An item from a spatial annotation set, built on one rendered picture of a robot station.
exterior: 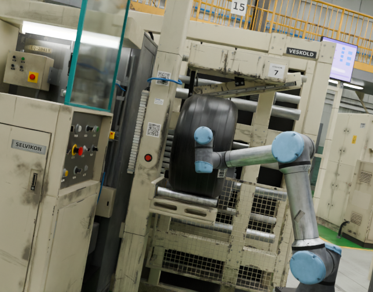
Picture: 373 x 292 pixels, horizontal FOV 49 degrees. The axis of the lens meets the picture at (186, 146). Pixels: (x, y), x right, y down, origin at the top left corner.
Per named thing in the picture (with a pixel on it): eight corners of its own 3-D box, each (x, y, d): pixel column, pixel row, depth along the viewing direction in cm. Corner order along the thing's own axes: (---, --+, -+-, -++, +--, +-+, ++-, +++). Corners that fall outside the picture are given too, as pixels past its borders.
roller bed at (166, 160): (147, 176, 272) (155, 131, 270) (152, 174, 287) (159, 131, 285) (176, 182, 270) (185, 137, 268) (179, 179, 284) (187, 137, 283)
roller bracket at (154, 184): (147, 199, 221) (150, 181, 220) (161, 189, 260) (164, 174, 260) (153, 200, 220) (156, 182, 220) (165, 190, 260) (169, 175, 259)
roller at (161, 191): (157, 184, 227) (156, 190, 229) (154, 189, 223) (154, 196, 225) (219, 197, 223) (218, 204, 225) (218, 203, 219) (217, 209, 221)
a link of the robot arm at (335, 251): (340, 278, 159) (347, 244, 158) (329, 285, 148) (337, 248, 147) (310, 267, 166) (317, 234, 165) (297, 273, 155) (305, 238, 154)
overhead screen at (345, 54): (314, 74, 586) (322, 35, 583) (313, 74, 591) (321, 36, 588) (350, 83, 602) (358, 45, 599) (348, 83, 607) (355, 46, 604)
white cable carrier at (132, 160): (127, 172, 234) (142, 89, 232) (129, 171, 239) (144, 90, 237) (134, 174, 234) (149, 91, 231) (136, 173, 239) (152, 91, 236)
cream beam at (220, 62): (186, 65, 253) (191, 42, 252) (191, 72, 278) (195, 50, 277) (285, 83, 246) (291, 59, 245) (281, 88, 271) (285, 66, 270)
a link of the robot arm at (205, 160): (220, 172, 179) (220, 147, 180) (206, 172, 170) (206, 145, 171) (205, 172, 183) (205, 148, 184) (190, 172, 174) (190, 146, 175)
